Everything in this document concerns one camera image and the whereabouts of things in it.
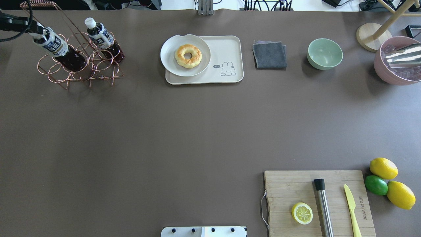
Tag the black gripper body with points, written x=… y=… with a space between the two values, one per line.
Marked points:
x=13 y=23

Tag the tea bottle white cap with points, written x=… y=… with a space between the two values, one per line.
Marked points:
x=59 y=49

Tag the tea bottle in rack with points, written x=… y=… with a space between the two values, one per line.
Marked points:
x=104 y=40

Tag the beige rabbit tray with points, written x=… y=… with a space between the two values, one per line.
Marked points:
x=221 y=63

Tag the white round plate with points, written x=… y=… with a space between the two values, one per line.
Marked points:
x=168 y=55

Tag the glazed donut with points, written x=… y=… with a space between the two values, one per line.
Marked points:
x=188 y=56

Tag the grey folded cloth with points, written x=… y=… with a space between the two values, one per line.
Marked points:
x=269 y=54

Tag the green bowl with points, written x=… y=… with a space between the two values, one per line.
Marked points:
x=324 y=54

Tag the bamboo cutting board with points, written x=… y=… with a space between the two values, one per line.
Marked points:
x=286 y=188

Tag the half lemon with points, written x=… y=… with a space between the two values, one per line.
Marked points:
x=302 y=213

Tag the wooden stand with base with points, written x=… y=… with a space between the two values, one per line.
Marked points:
x=372 y=35

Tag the steel muddler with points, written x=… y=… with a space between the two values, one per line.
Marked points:
x=323 y=202

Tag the yellow plastic knife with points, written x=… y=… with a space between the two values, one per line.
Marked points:
x=351 y=205

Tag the pink ice bucket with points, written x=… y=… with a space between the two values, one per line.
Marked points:
x=395 y=76

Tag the green lime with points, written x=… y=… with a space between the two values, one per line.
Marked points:
x=376 y=185

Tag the yellow lemon upper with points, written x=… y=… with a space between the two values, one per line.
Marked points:
x=383 y=168

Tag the yellow lemon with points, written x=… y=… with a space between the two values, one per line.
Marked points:
x=400 y=195
x=383 y=168

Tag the metal ice scoop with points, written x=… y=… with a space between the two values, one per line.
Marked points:
x=408 y=56

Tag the yellow lemon lower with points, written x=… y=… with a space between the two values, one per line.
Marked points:
x=400 y=195

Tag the copper wire bottle rack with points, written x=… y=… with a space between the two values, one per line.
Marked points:
x=97 y=66

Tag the metal camera post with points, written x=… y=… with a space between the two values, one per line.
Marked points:
x=205 y=7

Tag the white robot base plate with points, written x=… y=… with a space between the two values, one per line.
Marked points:
x=205 y=231

